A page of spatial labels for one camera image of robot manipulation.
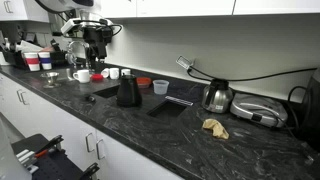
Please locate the black dish rack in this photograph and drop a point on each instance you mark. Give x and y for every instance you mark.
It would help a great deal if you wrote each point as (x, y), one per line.
(14, 54)

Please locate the small white cup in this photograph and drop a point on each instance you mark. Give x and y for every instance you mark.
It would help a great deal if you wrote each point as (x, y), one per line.
(114, 73)

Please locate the white mug lying sideways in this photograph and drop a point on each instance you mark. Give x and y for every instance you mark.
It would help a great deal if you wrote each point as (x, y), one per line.
(105, 72)

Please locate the black appliance at right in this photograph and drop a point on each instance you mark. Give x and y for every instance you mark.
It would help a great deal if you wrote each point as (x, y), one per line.
(309, 125)

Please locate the chrome sink faucet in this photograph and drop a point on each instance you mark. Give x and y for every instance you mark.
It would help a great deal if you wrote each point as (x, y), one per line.
(77, 54)

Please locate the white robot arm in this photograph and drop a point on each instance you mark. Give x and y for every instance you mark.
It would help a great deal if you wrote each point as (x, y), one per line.
(82, 15)

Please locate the red plastic lid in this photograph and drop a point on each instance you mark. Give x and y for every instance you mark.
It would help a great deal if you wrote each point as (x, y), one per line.
(143, 82)

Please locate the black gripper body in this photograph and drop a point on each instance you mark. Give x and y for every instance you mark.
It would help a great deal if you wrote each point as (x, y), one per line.
(97, 38)

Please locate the red small lid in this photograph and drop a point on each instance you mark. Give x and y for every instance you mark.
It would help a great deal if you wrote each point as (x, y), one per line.
(97, 77)

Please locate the wall power outlet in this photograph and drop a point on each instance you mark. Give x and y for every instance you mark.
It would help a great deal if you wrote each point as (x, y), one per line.
(184, 62)

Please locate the blue banded paper cup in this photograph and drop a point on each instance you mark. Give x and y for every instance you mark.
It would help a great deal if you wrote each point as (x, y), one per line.
(45, 60)

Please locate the clear plastic cup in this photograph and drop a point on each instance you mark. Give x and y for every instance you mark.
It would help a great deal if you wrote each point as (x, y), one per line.
(160, 86)

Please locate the white cup near wall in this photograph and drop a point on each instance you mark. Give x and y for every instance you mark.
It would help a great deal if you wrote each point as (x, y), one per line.
(125, 72)

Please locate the steel funnel dripper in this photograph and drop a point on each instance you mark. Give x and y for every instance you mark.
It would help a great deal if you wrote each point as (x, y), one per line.
(51, 78)

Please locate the black gooseneck kettle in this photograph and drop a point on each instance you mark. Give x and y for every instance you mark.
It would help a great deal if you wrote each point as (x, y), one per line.
(128, 94)

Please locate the steel coffee carafe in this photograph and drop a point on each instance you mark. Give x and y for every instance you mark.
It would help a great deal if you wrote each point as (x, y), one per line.
(217, 96)

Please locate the red banded paper cup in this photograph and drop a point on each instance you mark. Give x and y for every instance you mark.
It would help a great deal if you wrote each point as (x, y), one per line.
(32, 61)

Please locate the black orange clamp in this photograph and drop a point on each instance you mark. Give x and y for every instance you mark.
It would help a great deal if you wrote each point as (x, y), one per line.
(54, 144)

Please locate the cabinet door handle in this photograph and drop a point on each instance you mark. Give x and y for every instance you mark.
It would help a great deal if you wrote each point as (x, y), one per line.
(89, 139)
(100, 149)

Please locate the silver sandwich press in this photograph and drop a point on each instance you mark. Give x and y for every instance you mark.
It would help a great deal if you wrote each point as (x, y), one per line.
(260, 110)

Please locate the white mug with handle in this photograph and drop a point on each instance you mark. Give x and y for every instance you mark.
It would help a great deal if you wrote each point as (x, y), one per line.
(82, 76)

